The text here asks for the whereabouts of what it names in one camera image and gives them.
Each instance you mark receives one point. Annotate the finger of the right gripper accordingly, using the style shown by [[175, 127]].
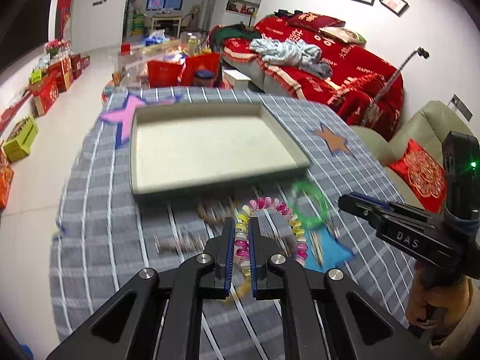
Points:
[[399, 210], [371, 200]]

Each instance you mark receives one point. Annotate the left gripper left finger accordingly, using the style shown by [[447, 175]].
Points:
[[157, 315]]

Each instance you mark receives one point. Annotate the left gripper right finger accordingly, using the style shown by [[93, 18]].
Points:
[[325, 315]]

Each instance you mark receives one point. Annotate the silver rhinestone hair clip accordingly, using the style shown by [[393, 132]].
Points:
[[185, 243]]

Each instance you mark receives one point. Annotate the green translucent bangle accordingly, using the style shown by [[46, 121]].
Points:
[[310, 204]]

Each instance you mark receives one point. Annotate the person right hand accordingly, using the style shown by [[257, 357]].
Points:
[[461, 304]]

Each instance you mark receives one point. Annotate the red embroidered cushion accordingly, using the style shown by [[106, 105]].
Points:
[[423, 175]]

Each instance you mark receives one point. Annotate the beige rabbit hair clip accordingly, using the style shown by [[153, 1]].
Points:
[[315, 240]]

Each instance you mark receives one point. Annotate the beige armchair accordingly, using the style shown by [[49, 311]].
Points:
[[428, 127]]

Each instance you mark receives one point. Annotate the grey checked tablecloth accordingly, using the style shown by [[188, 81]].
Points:
[[105, 238]]

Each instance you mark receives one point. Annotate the green shallow tray box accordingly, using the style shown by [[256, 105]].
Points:
[[189, 147]]

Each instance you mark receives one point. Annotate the red covered sofa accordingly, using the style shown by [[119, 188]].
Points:
[[357, 74]]

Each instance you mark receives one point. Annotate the light blue clothes pile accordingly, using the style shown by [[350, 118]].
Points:
[[298, 54]]

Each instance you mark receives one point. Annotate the small white stool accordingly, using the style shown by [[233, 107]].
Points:
[[236, 79]]

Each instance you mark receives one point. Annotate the blue lid jar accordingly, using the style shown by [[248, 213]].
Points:
[[204, 78]]

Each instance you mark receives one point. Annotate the red gift bag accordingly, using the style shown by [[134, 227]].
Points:
[[166, 74]]

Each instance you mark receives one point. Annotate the orange gift box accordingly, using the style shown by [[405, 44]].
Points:
[[6, 177]]

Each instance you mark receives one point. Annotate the green gift box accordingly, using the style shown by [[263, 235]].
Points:
[[19, 142]]

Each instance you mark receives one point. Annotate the red gift box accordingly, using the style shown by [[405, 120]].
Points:
[[45, 93]]

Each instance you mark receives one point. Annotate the black television screen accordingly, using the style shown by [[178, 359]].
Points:
[[24, 27]]

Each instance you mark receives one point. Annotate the camera pole stand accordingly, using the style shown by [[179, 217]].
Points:
[[419, 51]]

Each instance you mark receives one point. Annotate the red certificate frame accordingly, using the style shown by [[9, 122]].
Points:
[[398, 7]]

